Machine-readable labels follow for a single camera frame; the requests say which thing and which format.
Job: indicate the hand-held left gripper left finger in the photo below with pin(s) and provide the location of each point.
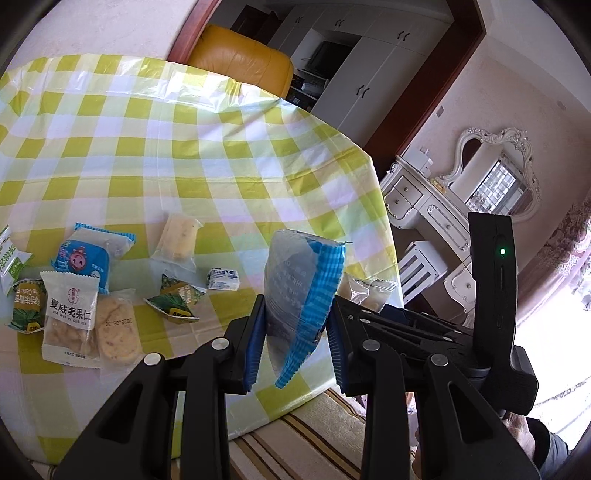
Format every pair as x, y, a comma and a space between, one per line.
253, 355

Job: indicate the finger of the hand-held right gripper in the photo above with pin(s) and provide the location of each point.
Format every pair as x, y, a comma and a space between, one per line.
406, 314
406, 332

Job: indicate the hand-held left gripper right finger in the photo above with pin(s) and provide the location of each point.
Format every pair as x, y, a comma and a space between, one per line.
336, 360

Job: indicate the clear packet with beige pastry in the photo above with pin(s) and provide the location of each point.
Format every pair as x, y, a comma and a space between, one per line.
369, 293

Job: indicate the blue packet with dark filling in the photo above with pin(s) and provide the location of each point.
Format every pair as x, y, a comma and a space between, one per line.
295, 295

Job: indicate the person's right forearm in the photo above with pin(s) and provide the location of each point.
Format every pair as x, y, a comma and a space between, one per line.
549, 443

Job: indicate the person's right hand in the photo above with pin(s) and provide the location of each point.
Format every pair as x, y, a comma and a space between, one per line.
517, 427

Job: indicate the white slatted stool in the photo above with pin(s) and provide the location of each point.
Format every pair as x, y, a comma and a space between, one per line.
422, 267

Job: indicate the patterned curtain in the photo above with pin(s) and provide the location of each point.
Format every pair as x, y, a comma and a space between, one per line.
570, 258

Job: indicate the small white and blue packet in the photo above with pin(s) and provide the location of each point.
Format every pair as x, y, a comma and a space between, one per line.
224, 279

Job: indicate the striped sofa cushion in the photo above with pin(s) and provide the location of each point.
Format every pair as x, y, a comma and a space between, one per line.
300, 443

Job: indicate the green pea snack packet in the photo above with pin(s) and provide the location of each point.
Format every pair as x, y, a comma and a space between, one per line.
25, 307
175, 300

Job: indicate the white ornate mirror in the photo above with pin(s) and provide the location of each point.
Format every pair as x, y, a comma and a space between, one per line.
498, 180

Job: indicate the white ornate dresser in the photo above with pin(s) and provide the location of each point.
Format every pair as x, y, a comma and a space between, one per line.
415, 203

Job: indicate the clear packet with round cookie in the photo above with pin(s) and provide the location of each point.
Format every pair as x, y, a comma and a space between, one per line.
115, 332

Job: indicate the clear packet with yellow cake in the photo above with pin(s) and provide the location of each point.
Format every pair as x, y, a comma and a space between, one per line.
178, 237

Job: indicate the small white box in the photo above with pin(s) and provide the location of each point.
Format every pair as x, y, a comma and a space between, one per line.
422, 157

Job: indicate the white nut pastry packet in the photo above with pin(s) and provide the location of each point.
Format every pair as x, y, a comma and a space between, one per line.
69, 323

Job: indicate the blue packet with beige cake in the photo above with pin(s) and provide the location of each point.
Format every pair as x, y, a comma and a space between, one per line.
78, 263

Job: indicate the yellow checked tablecloth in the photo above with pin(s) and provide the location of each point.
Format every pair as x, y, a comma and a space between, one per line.
184, 152

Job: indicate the white wardrobe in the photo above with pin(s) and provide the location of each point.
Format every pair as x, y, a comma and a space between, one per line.
369, 92

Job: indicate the green and white snack packet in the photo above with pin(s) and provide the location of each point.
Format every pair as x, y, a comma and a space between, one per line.
9, 265

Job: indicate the dark television set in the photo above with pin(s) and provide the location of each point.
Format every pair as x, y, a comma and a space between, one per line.
330, 57

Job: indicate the yellow leather chair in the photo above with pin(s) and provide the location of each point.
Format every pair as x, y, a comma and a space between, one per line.
240, 60

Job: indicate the brown wooden door frame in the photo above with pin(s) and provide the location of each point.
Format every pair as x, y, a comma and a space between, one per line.
434, 76

